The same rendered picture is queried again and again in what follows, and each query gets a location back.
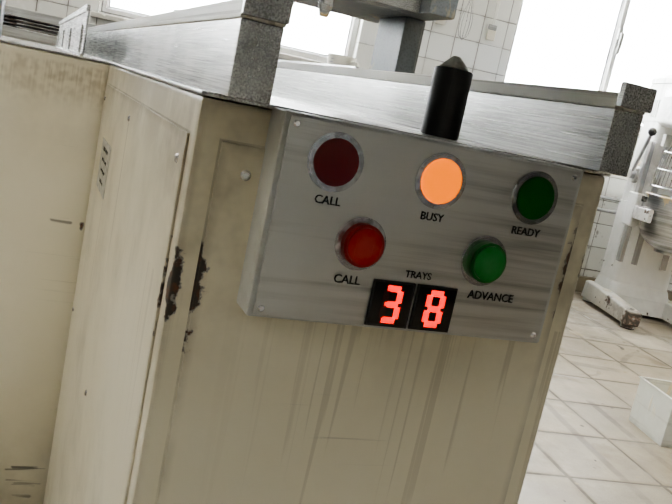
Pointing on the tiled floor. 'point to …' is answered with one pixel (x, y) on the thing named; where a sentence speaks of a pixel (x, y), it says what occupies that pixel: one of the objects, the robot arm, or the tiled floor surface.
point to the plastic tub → (654, 410)
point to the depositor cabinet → (40, 242)
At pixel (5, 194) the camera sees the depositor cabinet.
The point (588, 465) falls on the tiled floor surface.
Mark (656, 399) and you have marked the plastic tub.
